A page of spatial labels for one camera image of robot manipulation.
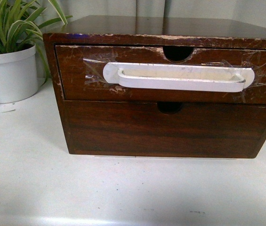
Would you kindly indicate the white drawer handle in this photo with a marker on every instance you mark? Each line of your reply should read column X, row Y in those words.
column 178, row 77

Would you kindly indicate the wooden drawer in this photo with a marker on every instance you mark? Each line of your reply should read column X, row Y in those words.
column 81, row 72
column 140, row 129

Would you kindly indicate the dark wooden drawer cabinet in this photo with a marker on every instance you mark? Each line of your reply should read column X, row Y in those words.
column 178, row 37

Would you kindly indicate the white plant pot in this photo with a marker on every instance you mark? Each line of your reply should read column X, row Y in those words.
column 18, row 75

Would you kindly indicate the green striped spider plant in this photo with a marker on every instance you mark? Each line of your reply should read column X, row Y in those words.
column 19, row 27

